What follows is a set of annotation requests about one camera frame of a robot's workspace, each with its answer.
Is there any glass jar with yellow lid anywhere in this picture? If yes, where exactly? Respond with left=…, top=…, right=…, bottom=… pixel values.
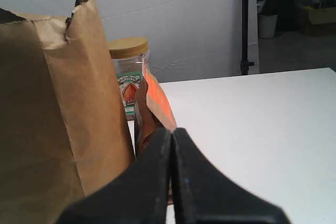
left=108, top=37, right=150, bottom=121

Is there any brown paper bag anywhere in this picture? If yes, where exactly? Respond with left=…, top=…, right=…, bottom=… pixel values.
left=1, top=0, right=134, bottom=223

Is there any black tripod pole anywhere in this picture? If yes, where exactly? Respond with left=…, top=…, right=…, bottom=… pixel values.
left=240, top=0, right=255, bottom=76

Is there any white waste bin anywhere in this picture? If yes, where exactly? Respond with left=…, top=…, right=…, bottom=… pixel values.
left=258, top=15, right=278, bottom=39

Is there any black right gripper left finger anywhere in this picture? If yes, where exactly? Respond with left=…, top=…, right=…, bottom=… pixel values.
left=57, top=128, right=171, bottom=223

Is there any orange snack pouch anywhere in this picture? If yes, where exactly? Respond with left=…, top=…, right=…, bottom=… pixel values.
left=134, top=58, right=177, bottom=155

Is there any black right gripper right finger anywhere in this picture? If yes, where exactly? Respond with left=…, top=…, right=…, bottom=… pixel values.
left=172, top=128, right=290, bottom=223

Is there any yellow cardboard box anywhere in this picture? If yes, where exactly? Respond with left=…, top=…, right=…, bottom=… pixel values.
left=297, top=6, right=335, bottom=37

